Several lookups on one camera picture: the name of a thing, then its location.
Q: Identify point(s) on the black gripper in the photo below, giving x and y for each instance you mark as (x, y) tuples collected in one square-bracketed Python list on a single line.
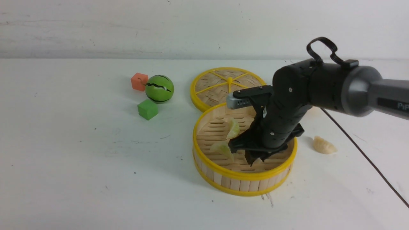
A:
[(270, 132)]

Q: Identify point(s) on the white dumpling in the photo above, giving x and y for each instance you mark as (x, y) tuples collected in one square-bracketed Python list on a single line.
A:
[(323, 146)]

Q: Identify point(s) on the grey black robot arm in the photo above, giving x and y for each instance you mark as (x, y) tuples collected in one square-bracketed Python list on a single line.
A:
[(347, 88)]

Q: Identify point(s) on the bamboo steamer tray yellow rim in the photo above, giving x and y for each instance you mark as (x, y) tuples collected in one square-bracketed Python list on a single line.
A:
[(236, 177)]

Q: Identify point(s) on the woven bamboo steamer lid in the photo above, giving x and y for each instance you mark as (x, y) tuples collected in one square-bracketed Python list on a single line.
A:
[(211, 87)]

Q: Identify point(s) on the green foam cube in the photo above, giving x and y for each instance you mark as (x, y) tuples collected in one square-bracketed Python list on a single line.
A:
[(147, 109)]

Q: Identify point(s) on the green toy watermelon ball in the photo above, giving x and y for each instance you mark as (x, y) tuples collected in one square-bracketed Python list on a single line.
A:
[(159, 89)]

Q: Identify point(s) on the orange foam cube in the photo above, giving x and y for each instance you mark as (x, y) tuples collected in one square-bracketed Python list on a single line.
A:
[(139, 81)]

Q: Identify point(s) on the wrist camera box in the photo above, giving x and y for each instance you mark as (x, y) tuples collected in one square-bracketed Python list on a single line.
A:
[(258, 97)]

